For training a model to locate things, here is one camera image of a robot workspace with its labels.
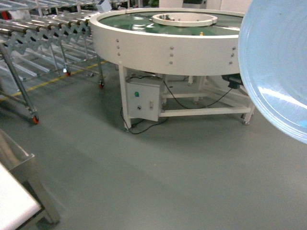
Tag flexible roller conveyor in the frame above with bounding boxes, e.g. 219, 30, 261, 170
0, 0, 105, 124

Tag stainless steel table frame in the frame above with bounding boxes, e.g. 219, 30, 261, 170
0, 131, 60, 230

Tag white electrical control box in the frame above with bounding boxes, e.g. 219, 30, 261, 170
127, 77, 163, 121

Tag black power cable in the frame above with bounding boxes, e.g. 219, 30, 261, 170
119, 74, 240, 135

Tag white round rotary table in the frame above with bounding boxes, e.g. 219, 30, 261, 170
89, 8, 255, 131

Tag light blue round plate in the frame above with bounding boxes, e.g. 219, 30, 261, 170
238, 0, 307, 143

